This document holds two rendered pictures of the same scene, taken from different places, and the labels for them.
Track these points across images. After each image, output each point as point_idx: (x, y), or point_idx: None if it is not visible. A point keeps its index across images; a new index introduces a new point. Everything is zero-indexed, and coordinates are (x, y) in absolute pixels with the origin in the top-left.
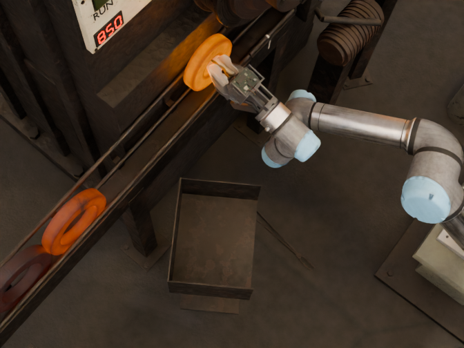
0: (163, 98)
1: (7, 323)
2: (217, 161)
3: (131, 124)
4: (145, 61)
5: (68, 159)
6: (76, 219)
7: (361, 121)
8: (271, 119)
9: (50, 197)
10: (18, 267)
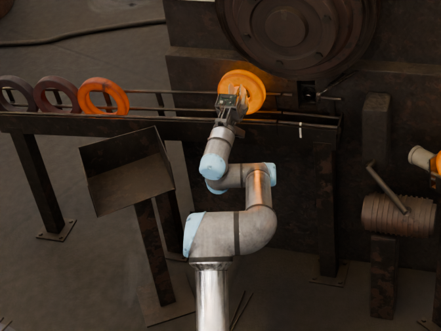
0: None
1: (35, 115)
2: (276, 260)
3: (179, 90)
4: (207, 52)
5: None
6: None
7: (254, 188)
8: (212, 131)
9: (188, 182)
10: (55, 81)
